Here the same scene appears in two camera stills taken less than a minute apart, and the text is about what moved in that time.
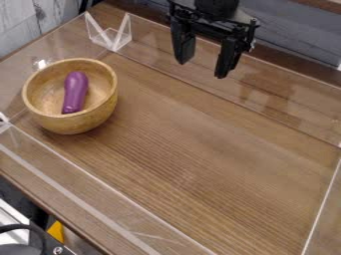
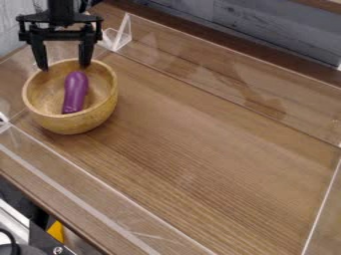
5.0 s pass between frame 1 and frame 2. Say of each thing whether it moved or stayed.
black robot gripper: moved
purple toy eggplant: stayed
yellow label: stayed
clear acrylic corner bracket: stayed
